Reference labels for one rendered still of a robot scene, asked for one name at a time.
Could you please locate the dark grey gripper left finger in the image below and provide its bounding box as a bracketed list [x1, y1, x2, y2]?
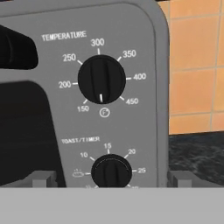
[0, 170, 58, 189]

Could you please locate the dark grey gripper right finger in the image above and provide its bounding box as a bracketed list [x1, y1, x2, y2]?
[167, 170, 224, 189]

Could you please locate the dark glass toaster oven door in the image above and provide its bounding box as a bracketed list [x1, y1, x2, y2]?
[0, 80, 67, 189]

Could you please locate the black timer knob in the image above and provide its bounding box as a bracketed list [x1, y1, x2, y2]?
[90, 153, 133, 189]

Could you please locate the grey toaster oven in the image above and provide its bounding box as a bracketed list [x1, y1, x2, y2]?
[0, 0, 171, 189]

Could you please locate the black temperature knob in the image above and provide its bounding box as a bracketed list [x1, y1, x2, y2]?
[77, 54, 127, 105]

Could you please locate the black toaster oven door handle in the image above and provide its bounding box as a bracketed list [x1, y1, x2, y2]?
[0, 24, 39, 71]

